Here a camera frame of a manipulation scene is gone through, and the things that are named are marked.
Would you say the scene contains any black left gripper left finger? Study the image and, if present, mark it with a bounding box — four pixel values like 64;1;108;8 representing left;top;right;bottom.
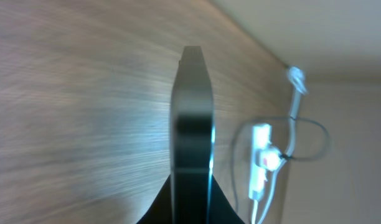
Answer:
137;175;172;224

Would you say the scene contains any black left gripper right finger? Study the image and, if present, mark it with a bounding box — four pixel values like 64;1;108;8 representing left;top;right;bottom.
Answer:
209;177;244;224

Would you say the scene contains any black USB charging cable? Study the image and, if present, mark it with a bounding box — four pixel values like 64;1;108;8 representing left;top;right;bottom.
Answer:
229;115;331;218

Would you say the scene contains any blue Galaxy smartphone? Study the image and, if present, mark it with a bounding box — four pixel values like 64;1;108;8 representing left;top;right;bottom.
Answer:
169;46;215;223

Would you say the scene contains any white USB charger plug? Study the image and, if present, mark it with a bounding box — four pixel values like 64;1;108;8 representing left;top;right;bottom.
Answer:
255;146;281;171

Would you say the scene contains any white power strip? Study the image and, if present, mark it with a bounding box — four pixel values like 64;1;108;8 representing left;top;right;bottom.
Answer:
248;123;271;201

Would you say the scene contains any white power strip cord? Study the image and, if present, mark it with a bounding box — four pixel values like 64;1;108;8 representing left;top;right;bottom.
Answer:
250;65;308;224

